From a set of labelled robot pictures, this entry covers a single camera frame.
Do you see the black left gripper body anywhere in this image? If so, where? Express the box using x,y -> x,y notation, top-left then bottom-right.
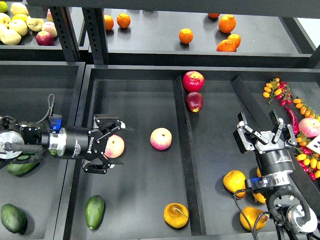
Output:
48,127 -> 110,161

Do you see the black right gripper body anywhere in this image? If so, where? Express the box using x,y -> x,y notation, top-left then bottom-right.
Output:
254,131 -> 295,177

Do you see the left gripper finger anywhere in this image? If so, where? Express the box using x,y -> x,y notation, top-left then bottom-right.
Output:
82,152 -> 124,175
92,114 -> 134,143

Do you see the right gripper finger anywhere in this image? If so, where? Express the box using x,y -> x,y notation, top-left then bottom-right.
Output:
233,112 -> 265,154
269,110 -> 297,148

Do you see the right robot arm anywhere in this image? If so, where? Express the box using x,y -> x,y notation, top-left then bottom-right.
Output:
233,111 -> 318,240

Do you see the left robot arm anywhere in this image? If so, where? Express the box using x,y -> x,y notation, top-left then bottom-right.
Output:
0,94 -> 126,174

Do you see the green avocado lower pile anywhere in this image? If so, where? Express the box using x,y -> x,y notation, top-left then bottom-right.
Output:
6,162 -> 37,176

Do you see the dark avocado bottom left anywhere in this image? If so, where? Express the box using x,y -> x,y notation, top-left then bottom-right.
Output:
0,203 -> 27,234

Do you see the red chili pepper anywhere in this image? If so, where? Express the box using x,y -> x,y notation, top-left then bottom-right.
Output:
285,106 -> 300,135

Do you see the pink apple left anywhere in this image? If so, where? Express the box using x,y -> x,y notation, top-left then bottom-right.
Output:
103,134 -> 125,159

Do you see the pink apple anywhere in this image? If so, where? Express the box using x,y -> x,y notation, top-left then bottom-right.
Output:
150,127 -> 172,151
103,134 -> 125,159

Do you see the pink apple right tray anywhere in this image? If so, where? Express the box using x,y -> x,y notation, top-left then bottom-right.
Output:
298,117 -> 320,138

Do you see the orange cherry tomato vine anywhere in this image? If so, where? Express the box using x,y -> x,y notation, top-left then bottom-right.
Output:
293,97 -> 320,121

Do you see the white label card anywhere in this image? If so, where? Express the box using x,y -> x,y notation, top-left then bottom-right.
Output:
306,135 -> 320,154

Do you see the cherry tomato bunch lower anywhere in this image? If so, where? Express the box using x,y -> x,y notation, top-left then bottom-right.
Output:
294,132 -> 320,181

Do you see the cherry tomato bunch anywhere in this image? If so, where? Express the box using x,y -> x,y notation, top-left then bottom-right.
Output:
262,77 -> 292,107
294,132 -> 320,181

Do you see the cherry tomato bunch top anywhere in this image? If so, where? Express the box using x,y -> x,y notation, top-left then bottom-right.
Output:
262,77 -> 292,107

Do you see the pink apple centre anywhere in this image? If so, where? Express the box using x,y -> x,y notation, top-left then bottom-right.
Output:
150,127 -> 172,151

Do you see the dark red apple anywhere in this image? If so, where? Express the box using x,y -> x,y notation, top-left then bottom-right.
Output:
185,91 -> 204,113

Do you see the black left tray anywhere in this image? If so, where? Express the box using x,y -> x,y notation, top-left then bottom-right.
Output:
0,61 -> 85,240

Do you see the black middle divided tray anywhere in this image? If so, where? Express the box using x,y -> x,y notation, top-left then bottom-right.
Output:
63,65 -> 320,240

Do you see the bright red apple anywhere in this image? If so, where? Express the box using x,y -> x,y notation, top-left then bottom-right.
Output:
182,71 -> 205,92

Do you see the orange front right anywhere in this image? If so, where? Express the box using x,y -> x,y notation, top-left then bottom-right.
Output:
216,39 -> 237,52

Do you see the orange far left shelf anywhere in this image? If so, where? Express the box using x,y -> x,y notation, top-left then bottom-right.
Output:
103,14 -> 114,31

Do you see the orange right small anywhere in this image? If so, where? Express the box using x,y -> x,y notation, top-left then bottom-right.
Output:
227,33 -> 242,48

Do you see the black upper right shelf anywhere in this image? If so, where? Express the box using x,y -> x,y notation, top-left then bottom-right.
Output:
85,0 -> 320,68

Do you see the black upper left shelf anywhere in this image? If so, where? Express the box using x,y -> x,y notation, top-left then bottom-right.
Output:
0,0 -> 87,62

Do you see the black shelf upright right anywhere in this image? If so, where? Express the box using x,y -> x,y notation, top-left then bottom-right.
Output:
81,7 -> 110,65

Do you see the black shelf upright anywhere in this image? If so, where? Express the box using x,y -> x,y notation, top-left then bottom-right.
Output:
49,6 -> 81,62
81,7 -> 110,65

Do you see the red apple on shelf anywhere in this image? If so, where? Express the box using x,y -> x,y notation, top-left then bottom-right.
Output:
36,31 -> 55,46

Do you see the peach coloured fruit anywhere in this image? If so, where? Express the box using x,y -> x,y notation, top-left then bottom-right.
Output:
41,21 -> 58,38

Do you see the large orange shelf right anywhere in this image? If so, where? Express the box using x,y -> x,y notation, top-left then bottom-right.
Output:
218,14 -> 237,34

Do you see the black shelf upright left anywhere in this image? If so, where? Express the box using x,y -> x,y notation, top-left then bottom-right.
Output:
49,6 -> 81,62

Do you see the orange centre shelf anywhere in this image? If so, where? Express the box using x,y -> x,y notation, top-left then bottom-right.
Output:
178,28 -> 194,44

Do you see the pale apple with stem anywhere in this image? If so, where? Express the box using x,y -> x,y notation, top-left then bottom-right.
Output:
26,16 -> 44,32

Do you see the pale yellow apple front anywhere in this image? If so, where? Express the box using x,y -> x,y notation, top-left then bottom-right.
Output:
0,29 -> 22,46

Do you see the orange partly hidden top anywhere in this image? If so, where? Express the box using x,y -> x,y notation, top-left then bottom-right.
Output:
207,13 -> 220,19

